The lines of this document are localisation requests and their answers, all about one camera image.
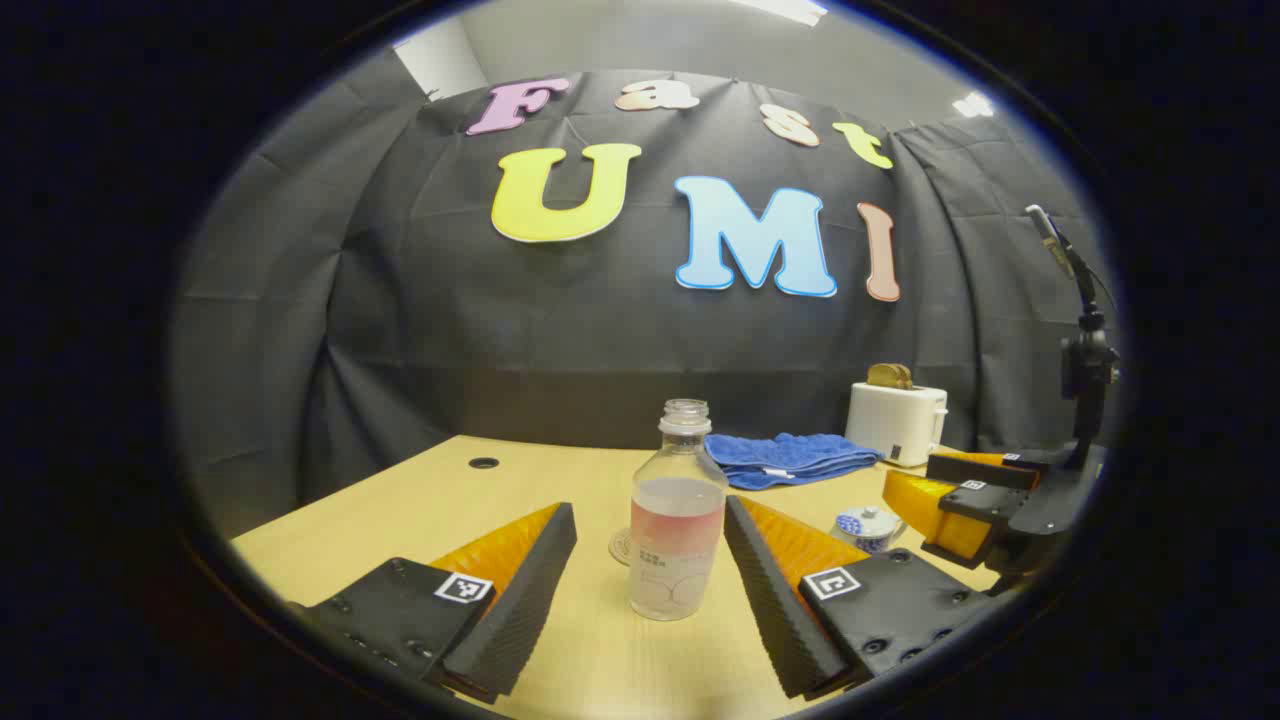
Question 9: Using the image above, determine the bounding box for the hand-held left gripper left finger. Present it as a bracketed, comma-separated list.
[285, 502, 579, 706]

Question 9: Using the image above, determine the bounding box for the folded blue towel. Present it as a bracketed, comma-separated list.
[705, 432, 886, 491]

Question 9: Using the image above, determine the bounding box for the long ceiling light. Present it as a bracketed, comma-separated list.
[735, 0, 829, 26]

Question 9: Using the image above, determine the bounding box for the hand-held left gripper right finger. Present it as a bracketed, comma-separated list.
[722, 495, 1001, 701]

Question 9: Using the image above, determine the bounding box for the white toaster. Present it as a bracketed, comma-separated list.
[845, 382, 949, 468]

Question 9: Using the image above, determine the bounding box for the clear water bottle pink label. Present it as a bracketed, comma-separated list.
[630, 398, 729, 623]

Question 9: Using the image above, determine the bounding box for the black backdrop cloth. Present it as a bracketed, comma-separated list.
[170, 70, 1116, 511]

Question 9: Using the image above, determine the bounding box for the white blue patterned teacup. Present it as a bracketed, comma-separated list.
[832, 520, 911, 556]

